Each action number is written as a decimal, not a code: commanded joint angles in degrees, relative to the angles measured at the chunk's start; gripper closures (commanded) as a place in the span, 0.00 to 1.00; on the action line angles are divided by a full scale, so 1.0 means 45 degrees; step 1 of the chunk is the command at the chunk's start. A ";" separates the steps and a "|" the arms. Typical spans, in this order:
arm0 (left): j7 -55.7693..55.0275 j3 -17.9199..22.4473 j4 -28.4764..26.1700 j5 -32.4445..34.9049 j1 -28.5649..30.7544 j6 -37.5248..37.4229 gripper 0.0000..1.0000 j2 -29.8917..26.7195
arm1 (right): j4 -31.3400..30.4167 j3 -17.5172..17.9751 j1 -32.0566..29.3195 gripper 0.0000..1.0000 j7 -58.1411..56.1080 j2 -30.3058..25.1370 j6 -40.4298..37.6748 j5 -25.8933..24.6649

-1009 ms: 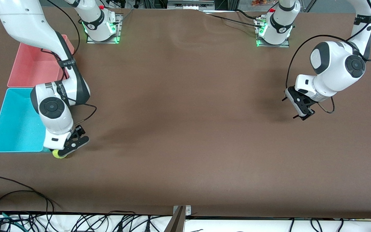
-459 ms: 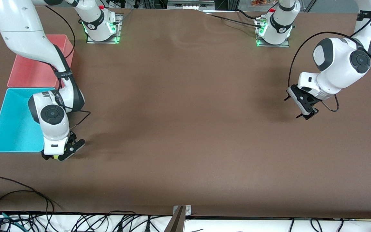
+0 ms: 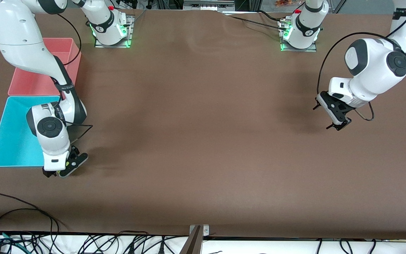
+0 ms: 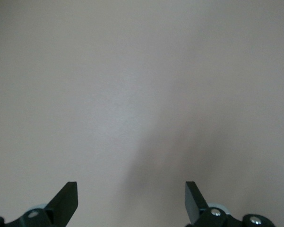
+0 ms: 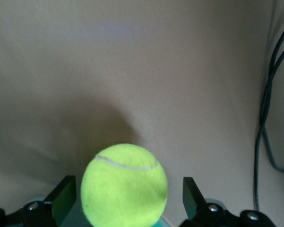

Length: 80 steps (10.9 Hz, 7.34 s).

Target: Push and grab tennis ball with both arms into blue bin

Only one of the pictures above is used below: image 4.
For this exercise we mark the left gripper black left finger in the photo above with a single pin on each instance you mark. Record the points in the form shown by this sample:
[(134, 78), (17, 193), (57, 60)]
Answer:
[(61, 208)]

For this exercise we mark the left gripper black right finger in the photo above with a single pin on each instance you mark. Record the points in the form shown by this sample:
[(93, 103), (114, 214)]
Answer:
[(196, 208)]

